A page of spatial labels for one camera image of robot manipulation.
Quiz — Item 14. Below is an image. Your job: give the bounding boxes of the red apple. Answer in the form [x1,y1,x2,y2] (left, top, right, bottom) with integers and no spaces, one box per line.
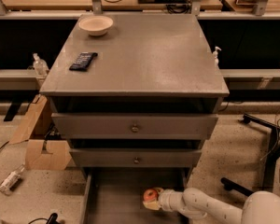
[143,189,158,202]

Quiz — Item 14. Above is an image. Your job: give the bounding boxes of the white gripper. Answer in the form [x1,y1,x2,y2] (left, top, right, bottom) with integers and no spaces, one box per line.
[143,188,184,212]

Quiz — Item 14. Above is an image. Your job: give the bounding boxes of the black cables on bench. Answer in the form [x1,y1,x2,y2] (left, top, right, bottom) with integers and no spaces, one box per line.
[102,0,194,15]

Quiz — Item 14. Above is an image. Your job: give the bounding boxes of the plastic bottle on floor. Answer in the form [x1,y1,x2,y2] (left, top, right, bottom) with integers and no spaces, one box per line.
[0,164,25,195]

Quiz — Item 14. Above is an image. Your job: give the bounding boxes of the grey open bottom drawer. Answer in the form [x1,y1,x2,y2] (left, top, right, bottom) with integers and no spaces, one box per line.
[79,168,189,224]

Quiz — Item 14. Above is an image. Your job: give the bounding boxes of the grey top drawer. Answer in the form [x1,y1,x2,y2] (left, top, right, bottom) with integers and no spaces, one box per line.
[52,113,217,140]

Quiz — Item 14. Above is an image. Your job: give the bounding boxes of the dark snack packet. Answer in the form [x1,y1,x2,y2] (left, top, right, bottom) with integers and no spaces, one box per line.
[69,52,98,72]

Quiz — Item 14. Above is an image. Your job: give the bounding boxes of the white pump bottle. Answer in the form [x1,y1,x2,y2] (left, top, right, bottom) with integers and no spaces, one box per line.
[213,46,221,65]

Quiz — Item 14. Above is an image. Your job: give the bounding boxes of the black chair base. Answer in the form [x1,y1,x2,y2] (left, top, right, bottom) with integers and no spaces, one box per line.
[220,112,280,201]

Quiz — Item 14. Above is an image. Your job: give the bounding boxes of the clear bottle on shelf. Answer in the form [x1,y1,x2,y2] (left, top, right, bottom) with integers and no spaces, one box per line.
[33,53,49,77]

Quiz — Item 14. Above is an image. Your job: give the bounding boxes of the wooden workbench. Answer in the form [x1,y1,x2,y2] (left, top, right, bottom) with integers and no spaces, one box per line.
[3,0,165,11]

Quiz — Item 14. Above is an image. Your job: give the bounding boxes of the grey middle drawer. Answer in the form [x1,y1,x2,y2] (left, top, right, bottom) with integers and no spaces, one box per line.
[70,148,202,168]

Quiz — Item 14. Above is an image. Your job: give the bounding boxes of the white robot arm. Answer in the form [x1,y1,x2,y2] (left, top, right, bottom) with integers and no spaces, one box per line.
[143,188,280,224]

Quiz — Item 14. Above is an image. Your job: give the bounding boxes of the brown cardboard box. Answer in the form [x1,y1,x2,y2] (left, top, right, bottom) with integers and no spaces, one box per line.
[9,95,72,171]

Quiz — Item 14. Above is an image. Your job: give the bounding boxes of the grey drawer cabinet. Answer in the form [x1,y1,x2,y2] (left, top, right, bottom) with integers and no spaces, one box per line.
[39,13,231,179]

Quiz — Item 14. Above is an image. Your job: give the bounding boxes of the white bowl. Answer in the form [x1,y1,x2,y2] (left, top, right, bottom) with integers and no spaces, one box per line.
[78,16,114,36]

